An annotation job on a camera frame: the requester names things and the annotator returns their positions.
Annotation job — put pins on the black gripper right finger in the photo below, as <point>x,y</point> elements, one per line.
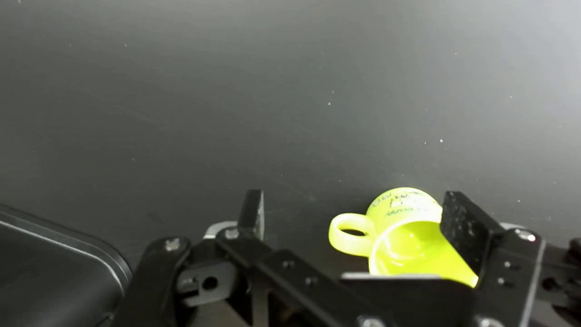
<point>468,233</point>

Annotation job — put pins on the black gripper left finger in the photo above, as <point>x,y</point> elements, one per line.
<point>252,215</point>

